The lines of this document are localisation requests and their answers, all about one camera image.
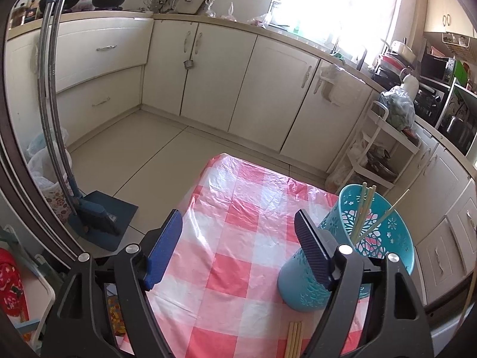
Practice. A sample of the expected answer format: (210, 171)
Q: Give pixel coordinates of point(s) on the white thermos jug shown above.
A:
(410, 85)

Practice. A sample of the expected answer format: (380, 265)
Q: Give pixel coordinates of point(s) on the chrome sink faucet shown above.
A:
(336, 41)

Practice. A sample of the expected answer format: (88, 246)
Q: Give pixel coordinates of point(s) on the clear plastic bag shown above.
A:
(228, 13)
(209, 7)
(261, 20)

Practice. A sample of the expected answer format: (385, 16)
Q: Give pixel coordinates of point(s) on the cream base kitchen cabinets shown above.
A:
(261, 89)

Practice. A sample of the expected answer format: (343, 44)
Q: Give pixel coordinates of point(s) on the red plush slipper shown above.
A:
(11, 283)

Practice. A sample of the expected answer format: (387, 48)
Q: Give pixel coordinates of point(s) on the row of wooden chopsticks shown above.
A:
(294, 339)

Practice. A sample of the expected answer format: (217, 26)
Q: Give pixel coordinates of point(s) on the cream wall cabinet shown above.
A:
(447, 11)

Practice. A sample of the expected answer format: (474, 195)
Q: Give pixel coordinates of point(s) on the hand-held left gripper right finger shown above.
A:
(315, 250)

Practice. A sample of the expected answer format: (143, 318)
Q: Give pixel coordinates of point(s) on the wooden chopstick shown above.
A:
(360, 209)
(369, 205)
(389, 212)

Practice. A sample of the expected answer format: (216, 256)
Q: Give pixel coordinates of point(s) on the white storage trolley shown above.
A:
(372, 149)

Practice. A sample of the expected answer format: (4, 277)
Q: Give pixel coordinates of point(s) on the small hanging metal cup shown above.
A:
(188, 64)

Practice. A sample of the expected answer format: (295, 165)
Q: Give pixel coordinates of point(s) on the bright kitchen window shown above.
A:
(335, 7)

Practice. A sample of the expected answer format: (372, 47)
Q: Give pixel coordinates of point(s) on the black microwave oven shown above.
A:
(438, 67)

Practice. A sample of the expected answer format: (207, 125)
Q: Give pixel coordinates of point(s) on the white door bag holder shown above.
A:
(343, 87)

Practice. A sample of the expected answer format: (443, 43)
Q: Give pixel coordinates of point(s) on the stack of pots and dishes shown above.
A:
(395, 59)

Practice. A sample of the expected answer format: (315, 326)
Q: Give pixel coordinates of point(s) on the pink checked tablecloth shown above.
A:
(231, 238)

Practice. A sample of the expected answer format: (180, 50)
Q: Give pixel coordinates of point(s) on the teal perforated plastic basket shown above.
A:
(298, 287)

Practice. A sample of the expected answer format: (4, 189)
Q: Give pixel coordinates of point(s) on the grey cutting board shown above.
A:
(193, 3)

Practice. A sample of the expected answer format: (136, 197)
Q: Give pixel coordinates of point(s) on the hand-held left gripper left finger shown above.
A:
(164, 250)

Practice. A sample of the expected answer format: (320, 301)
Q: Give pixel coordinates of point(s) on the black toaster oven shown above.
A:
(432, 102)

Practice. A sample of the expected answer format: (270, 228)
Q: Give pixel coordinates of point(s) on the floral trash bin with bag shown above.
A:
(52, 201)

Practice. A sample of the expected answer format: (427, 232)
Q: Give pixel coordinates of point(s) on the white counter shelf rack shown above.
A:
(465, 93)

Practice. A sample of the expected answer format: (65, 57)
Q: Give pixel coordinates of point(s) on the plastic bag of greens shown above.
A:
(398, 108)

